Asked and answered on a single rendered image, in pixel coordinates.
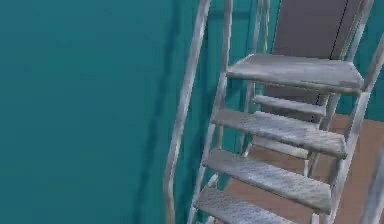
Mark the grey metal step ladder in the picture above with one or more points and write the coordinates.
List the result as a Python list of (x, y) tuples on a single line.
[(283, 128)]

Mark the grey-brown room door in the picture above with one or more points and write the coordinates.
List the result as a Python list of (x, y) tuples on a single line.
[(310, 30)]

